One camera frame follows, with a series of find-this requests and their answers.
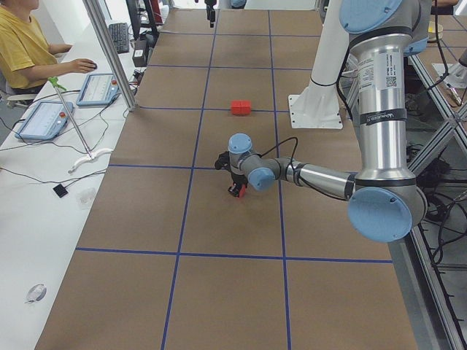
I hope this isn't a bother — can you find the red cube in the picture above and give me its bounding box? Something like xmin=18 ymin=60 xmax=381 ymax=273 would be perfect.
xmin=232 ymin=186 xmax=242 ymax=198
xmin=231 ymin=100 xmax=243 ymax=115
xmin=239 ymin=100 xmax=251 ymax=115

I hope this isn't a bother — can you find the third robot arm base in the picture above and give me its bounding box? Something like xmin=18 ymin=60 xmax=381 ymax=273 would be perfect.
xmin=432 ymin=51 xmax=466 ymax=95

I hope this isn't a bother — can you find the black power adapter box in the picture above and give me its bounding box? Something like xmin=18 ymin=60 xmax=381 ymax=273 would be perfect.
xmin=132 ymin=39 xmax=148 ymax=68

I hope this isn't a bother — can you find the black keyboard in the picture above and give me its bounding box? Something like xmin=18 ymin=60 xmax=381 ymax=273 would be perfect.
xmin=108 ymin=23 xmax=130 ymax=54

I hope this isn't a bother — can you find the brown paper table mat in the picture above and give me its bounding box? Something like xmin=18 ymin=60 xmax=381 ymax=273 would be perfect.
xmin=36 ymin=9 xmax=417 ymax=349

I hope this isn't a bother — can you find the far blue teach pendant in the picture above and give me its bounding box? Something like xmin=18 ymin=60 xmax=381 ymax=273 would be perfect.
xmin=76 ymin=73 xmax=120 ymax=107

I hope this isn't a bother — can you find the blue teach pendant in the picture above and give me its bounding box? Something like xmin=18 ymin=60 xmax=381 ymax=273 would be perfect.
xmin=76 ymin=73 xmax=120 ymax=107
xmin=15 ymin=101 xmax=69 ymax=141

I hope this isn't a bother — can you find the small black square pad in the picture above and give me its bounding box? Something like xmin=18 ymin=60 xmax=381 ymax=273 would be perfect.
xmin=53 ymin=184 xmax=69 ymax=198

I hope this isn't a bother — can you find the person in yellow shirt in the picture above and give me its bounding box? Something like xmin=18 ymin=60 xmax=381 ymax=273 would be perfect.
xmin=1 ymin=1 xmax=95 ymax=94

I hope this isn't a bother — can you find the near blue teach pendant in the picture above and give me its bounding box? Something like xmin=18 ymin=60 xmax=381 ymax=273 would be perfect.
xmin=15 ymin=101 xmax=69 ymax=141

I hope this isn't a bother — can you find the clear tape roll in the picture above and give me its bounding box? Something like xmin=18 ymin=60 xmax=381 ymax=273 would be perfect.
xmin=25 ymin=284 xmax=47 ymax=304

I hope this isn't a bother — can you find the aluminium frame post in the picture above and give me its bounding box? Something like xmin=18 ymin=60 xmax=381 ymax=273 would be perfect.
xmin=82 ymin=0 xmax=136 ymax=112

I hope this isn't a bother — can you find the grabber stick with white handle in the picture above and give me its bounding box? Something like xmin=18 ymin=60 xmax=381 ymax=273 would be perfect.
xmin=47 ymin=77 xmax=113 ymax=174

